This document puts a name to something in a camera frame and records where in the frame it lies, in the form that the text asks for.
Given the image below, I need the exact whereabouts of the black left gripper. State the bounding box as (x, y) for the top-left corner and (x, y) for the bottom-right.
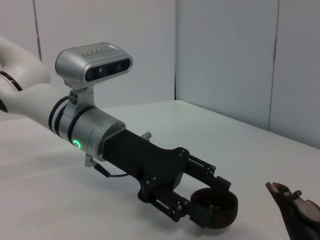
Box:
(102, 129), (232, 228)

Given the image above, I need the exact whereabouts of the dark brown teacup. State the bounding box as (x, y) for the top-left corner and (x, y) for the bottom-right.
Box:
(190, 188), (239, 229)

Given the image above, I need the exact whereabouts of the black round teapot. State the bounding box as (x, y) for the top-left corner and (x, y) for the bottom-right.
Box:
(265, 181), (320, 240)

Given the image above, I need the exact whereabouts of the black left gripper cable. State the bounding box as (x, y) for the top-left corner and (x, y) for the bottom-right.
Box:
(84, 152), (132, 179)

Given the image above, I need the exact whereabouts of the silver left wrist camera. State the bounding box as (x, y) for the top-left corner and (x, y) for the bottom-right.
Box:
(54, 41), (134, 116)

